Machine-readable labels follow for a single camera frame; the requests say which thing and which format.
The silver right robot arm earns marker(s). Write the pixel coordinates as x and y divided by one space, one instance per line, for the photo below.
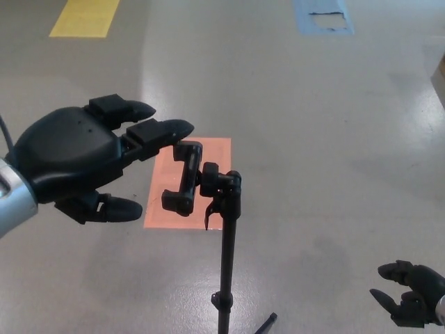
441 309

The orange floor marking rectangle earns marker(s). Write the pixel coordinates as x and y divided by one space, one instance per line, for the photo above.
215 153

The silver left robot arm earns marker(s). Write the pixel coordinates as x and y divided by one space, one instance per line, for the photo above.
14 205

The torn blue floor marking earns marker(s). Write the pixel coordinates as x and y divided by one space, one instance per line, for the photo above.
303 17

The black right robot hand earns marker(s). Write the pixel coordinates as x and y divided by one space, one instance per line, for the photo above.
424 282

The black phone stand tripod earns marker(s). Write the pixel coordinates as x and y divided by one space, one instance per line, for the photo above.
227 250

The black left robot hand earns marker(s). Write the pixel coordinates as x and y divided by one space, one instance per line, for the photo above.
69 149

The cardboard box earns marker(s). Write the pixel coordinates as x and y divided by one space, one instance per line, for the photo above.
439 78

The yellow floor marking rectangle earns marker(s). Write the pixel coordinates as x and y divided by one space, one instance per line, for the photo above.
85 19

